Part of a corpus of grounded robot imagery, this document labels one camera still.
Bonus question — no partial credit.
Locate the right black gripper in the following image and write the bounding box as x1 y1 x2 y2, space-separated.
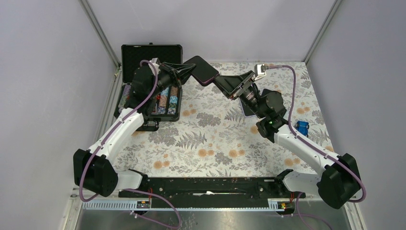
213 70 266 119

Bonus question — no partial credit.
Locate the blue toy car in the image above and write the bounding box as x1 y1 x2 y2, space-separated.
295 121 310 136

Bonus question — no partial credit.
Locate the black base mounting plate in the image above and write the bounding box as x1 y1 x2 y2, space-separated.
118 176 307 210

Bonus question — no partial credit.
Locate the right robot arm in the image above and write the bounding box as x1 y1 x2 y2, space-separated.
213 71 366 209

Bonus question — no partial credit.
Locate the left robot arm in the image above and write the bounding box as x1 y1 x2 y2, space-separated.
73 60 196 202

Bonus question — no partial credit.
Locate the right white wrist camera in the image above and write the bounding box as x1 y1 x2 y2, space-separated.
254 64 267 81

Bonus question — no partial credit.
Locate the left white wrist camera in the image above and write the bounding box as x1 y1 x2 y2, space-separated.
150 57 161 66

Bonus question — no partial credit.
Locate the black poker chip case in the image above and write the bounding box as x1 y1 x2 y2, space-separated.
113 44 184 132

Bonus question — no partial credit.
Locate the floral table mat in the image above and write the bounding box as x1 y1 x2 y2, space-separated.
113 62 333 177

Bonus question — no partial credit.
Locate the phone in lilac case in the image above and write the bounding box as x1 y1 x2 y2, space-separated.
239 100 255 117

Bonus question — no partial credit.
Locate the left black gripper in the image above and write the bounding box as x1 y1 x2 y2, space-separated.
148 62 197 98

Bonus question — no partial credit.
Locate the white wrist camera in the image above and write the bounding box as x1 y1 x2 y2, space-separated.
150 57 161 66
254 64 267 81

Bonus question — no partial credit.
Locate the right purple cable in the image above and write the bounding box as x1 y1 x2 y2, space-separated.
266 64 367 230

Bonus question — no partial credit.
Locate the phone with purple edge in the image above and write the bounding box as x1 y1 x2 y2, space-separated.
183 56 220 86

